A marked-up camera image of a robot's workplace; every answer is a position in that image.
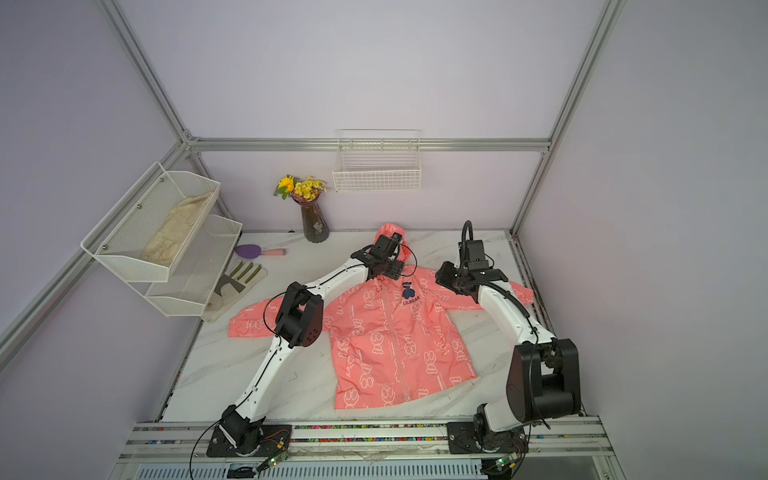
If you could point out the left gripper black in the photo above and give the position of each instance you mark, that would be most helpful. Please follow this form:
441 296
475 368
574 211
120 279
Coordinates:
396 269

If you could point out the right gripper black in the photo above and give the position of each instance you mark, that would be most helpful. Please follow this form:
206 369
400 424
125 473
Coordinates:
444 275

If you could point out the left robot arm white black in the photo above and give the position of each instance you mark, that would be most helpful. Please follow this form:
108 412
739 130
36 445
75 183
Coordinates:
298 324

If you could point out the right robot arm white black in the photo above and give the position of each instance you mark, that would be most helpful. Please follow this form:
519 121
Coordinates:
543 380

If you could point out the dark glass vase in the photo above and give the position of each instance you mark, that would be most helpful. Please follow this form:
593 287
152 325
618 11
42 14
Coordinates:
315 227

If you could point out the yellow flower bouquet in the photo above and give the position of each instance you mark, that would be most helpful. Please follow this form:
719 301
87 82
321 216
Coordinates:
301 190

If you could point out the purple pink hairbrush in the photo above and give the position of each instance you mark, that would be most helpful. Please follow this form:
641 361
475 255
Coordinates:
253 251

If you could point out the beige green work glove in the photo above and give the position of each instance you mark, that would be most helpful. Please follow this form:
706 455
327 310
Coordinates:
231 287

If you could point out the white mesh lower shelf bin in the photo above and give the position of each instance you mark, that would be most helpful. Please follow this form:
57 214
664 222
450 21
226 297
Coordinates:
191 285

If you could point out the white mesh shelf bin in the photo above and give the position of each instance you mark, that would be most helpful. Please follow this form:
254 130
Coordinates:
120 237
191 285

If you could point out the beige cloth in bin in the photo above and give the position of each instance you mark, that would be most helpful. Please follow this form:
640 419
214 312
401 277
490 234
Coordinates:
167 242

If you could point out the white mesh upper shelf bin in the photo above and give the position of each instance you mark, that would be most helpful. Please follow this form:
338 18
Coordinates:
120 237

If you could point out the white wire wall basket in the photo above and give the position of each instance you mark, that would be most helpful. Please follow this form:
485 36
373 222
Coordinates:
377 161

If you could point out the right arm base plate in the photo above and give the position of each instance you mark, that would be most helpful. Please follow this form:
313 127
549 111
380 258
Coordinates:
465 438

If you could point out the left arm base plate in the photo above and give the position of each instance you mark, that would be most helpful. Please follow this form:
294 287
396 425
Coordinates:
266 441

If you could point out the aluminium rail front frame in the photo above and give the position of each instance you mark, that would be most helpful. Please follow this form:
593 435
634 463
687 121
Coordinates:
373 441

